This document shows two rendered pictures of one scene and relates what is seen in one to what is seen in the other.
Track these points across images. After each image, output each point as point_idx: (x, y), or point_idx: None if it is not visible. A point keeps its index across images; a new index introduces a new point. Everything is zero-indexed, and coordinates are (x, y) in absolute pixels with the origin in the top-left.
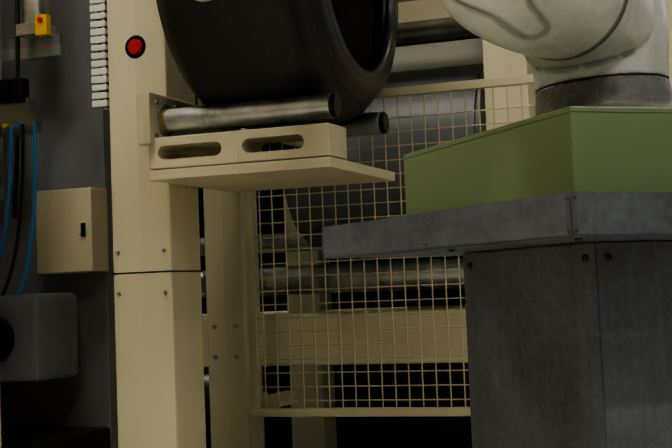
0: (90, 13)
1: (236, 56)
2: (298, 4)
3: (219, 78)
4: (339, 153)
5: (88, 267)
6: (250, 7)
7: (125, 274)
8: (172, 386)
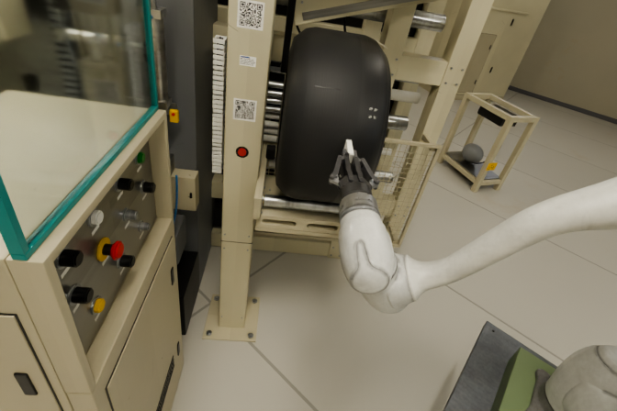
0: (188, 83)
1: (318, 199)
2: None
3: (302, 199)
4: None
5: (193, 209)
6: (338, 192)
7: (228, 241)
8: (247, 277)
